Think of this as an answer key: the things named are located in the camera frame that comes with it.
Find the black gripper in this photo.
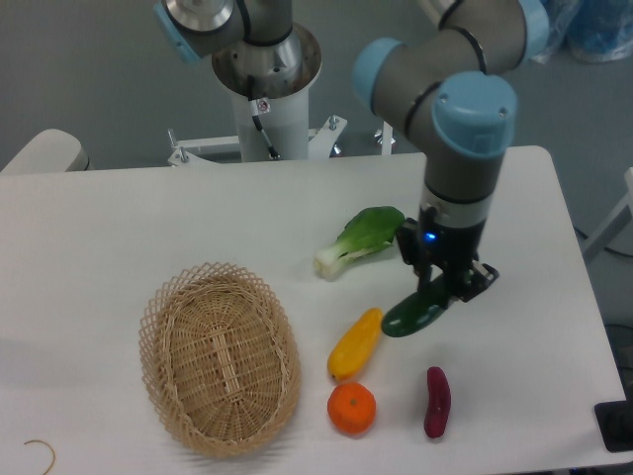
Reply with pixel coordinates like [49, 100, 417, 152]
[396, 207, 498, 303]

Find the dark green cucumber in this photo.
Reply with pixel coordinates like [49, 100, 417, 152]
[381, 274, 452, 337]

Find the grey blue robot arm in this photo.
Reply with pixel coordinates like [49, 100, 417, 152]
[154, 1, 549, 301]

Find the green bok choy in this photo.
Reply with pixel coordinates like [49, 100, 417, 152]
[313, 206, 406, 280]

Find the yellow pepper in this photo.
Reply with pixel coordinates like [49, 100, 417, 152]
[327, 308, 384, 382]

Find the purple sweet potato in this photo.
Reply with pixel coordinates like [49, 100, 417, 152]
[424, 366, 452, 438]

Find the orange tangerine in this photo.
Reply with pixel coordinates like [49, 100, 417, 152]
[326, 382, 377, 436]

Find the black device at table edge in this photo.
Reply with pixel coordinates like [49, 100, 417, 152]
[594, 401, 632, 453]

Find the woven wicker basket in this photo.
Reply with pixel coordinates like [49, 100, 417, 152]
[138, 262, 302, 458]

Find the blue plastic bag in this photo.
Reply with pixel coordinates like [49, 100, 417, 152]
[532, 0, 632, 64]

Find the white chair armrest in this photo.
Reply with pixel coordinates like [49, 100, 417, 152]
[1, 129, 94, 176]

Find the tan rubber band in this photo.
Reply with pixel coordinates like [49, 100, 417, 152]
[23, 439, 57, 475]

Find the white frame at right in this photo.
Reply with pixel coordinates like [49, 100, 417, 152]
[581, 168, 632, 262]

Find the black pedestal cable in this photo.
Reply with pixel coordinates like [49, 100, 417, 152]
[245, 74, 281, 160]

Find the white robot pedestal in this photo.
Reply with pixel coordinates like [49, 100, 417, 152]
[166, 24, 400, 168]

